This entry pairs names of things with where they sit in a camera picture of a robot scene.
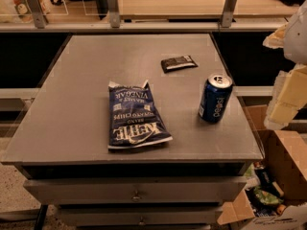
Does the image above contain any grey metal bracket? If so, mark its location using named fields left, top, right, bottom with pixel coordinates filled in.
left=107, top=0, right=121, bottom=28
left=27, top=0, right=47, bottom=29
left=220, top=0, right=237, bottom=28

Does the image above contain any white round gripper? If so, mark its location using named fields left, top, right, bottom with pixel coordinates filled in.
left=263, top=0, right=307, bottom=130

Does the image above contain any grey metal bracket right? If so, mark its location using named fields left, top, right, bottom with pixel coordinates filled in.
left=220, top=0, right=237, bottom=28

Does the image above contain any orange white snack package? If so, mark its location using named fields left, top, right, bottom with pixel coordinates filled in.
left=0, top=0, right=33, bottom=23

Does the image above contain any blue kettle chips bag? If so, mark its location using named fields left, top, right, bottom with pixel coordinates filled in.
left=108, top=81, right=173, bottom=150

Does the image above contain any black rxbar chocolate wrapper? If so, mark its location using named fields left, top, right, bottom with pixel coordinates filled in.
left=161, top=55, right=198, bottom=73

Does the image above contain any grey drawer cabinet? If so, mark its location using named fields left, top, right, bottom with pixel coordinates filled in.
left=22, top=163, right=252, bottom=230

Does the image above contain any brown cardboard box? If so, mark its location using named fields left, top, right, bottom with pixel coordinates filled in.
left=218, top=105, right=307, bottom=230

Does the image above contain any blue pepsi can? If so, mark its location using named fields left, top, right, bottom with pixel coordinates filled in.
left=199, top=73, right=233, bottom=124

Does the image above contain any grey metal bracket left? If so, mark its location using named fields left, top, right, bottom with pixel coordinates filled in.
left=27, top=0, right=47, bottom=29

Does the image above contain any grey metal bracket middle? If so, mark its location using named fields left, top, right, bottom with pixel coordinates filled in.
left=107, top=0, right=121, bottom=28

